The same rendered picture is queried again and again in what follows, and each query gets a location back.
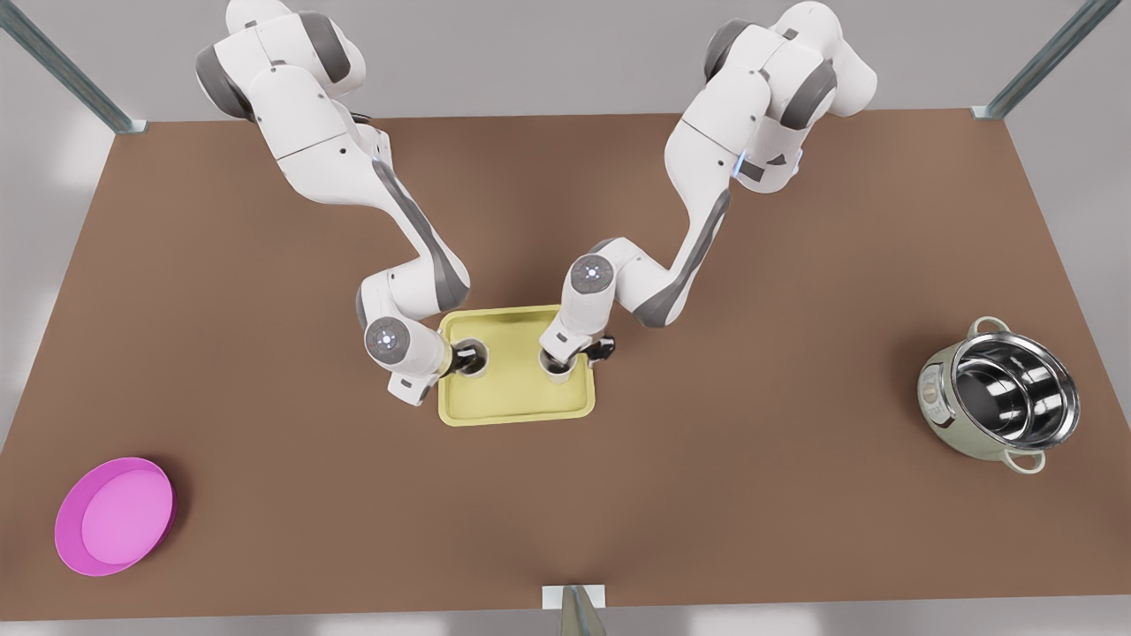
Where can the white IKEA cup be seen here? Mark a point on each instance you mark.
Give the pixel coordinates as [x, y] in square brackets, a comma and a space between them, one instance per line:
[560, 371]
[475, 360]

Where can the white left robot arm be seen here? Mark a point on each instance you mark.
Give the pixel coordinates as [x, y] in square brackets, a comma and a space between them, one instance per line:
[707, 159]

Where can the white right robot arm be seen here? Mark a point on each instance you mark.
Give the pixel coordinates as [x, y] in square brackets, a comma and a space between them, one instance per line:
[318, 150]

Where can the yellow rectangular tray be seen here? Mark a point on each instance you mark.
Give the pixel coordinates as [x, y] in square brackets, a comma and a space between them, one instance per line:
[521, 393]

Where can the pink round bowl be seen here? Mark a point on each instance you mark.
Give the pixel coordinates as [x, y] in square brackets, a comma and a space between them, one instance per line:
[115, 517]

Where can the pale green steel pot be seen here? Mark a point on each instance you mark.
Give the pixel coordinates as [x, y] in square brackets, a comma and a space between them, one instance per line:
[998, 397]

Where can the silver frame post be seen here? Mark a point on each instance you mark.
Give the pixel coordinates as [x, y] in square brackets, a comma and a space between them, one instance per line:
[66, 66]
[1043, 57]
[576, 609]

